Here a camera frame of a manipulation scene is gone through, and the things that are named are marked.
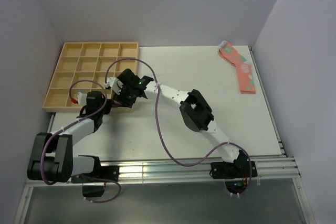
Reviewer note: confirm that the wooden compartment tray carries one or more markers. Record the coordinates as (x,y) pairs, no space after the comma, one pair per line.
(82,67)

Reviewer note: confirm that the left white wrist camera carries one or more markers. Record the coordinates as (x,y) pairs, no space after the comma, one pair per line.
(80,98)

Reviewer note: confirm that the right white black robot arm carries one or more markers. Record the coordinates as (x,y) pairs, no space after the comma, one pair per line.
(195,111)

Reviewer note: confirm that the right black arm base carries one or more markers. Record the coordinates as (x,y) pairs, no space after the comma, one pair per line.
(237,177)

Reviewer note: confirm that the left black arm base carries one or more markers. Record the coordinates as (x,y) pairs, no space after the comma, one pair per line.
(94,184)

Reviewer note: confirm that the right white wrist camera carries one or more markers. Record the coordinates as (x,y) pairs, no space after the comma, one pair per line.
(114,84)

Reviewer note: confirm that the pink patterned sock pair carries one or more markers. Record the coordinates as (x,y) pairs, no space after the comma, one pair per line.
(242,65)

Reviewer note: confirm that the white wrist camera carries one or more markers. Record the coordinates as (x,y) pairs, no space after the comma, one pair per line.
(80,98)
(114,84)

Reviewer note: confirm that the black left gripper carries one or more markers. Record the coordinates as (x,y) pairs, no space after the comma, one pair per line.
(108,105)

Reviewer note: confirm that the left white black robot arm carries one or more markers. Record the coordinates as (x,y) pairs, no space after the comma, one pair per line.
(52,160)

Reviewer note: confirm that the beige red purple striped sock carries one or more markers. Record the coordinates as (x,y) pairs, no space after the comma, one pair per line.
(116,104)

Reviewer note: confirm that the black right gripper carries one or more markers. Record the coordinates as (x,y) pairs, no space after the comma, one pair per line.
(119,98)

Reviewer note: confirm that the aluminium mounting rail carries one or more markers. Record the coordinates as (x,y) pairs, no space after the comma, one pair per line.
(166,171)

